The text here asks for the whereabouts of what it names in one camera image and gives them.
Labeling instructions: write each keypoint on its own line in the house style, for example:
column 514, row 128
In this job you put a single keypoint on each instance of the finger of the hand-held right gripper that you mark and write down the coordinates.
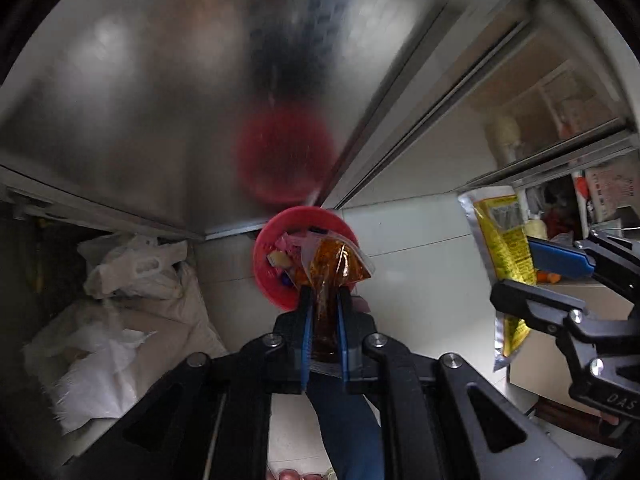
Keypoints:
column 555, row 255
column 530, row 302

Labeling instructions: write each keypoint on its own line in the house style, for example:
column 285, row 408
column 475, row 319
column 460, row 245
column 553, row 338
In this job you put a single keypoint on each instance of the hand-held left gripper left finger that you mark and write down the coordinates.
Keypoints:
column 306, row 340

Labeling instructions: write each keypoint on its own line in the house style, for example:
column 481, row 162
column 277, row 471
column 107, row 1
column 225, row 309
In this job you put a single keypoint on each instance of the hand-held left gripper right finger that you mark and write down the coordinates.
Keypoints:
column 342, row 335

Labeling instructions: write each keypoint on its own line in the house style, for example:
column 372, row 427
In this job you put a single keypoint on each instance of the yellow silver snack packet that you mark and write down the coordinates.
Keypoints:
column 505, row 240

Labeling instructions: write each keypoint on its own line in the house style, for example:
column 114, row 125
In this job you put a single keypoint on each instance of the red plastic bin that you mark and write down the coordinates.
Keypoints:
column 270, row 280

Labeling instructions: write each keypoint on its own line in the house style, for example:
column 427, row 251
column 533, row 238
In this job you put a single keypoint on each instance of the chili oil sauce packet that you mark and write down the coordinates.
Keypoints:
column 332, row 265

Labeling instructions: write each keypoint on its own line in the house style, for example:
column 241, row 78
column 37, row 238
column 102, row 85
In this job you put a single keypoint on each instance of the person's leg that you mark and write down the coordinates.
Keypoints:
column 345, row 430

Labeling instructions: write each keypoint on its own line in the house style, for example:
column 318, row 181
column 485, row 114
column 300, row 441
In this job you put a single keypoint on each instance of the pink wrapper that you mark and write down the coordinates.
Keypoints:
column 287, row 242

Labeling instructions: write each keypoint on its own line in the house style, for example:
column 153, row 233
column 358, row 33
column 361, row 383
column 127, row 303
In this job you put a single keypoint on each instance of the white plastic bottle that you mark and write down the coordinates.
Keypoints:
column 504, row 137

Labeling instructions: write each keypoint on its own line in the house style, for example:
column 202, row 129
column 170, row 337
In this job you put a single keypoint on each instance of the white woven sack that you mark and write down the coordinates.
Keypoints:
column 125, row 350

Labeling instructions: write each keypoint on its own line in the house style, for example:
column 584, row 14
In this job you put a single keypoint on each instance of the white plastic bag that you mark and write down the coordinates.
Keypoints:
column 135, row 265

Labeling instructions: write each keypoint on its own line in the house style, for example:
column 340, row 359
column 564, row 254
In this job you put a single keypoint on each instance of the steel cabinet door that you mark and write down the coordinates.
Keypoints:
column 150, row 85

